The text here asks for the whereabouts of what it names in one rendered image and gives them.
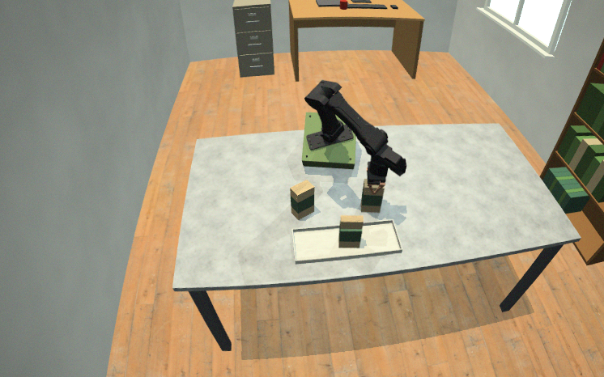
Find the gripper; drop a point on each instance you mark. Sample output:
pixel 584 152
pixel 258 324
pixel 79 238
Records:
pixel 373 179

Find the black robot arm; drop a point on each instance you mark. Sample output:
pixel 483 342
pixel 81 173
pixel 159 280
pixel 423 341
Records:
pixel 328 104

